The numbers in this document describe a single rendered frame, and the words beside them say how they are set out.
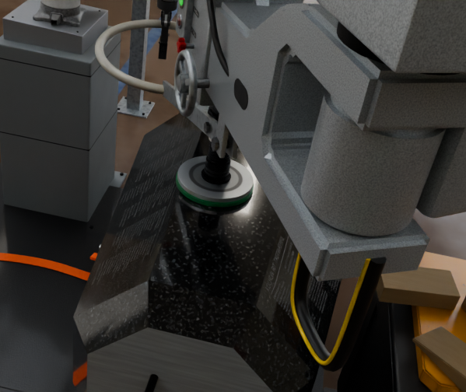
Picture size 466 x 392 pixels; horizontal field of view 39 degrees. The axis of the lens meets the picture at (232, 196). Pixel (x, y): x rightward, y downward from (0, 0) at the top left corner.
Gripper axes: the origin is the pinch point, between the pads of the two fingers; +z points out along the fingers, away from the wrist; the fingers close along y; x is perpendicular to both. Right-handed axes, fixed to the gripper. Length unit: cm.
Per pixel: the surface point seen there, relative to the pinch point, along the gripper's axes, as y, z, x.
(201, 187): 92, -7, 13
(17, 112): -4, 38, -57
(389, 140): 155, -69, 31
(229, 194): 95, -7, 20
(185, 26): 83, -49, 4
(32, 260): 35, 85, -46
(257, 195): 90, -4, 29
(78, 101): 1.4, 27.0, -31.6
